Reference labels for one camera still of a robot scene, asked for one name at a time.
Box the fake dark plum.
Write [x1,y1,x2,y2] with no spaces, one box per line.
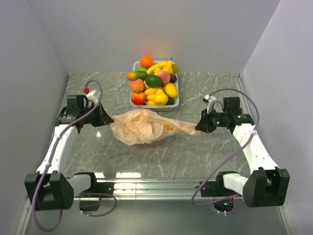
[170,74,177,84]

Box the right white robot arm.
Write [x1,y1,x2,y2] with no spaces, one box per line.
[196,95,290,208]

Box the fake yellow mango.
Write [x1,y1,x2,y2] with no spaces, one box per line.
[164,83,179,98]

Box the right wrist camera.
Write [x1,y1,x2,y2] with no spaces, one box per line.
[202,94,217,113]

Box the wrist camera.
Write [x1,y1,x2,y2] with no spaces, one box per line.
[202,94,217,113]
[84,88,101,103]

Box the fake orange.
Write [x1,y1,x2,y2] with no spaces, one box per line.
[140,55,154,69]

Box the white plastic fruit tray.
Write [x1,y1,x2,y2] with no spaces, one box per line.
[130,60,179,112]

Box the fake banana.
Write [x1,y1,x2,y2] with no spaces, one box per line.
[147,61,167,75]

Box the translucent orange plastic bag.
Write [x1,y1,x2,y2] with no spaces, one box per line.
[109,109,200,145]

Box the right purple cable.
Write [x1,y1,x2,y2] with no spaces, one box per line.
[190,88,260,217]

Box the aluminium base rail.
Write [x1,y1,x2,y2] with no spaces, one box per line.
[24,178,284,201]

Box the fake left peach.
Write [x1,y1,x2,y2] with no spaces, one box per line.
[130,79,145,93]

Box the fake pink peach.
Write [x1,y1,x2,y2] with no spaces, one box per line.
[158,71,171,84]

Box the fake yellow pear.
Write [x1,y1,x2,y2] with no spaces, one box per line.
[162,59,179,74]

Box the fake green lime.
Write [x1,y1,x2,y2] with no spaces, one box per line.
[145,75,162,88]

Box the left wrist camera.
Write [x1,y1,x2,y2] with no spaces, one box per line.
[84,88,101,103]

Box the fake red apple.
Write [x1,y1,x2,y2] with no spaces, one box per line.
[131,92,146,105]

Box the fake red green mango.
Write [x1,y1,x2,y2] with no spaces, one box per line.
[127,70,148,81]

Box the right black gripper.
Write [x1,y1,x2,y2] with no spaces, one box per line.
[195,107,229,133]

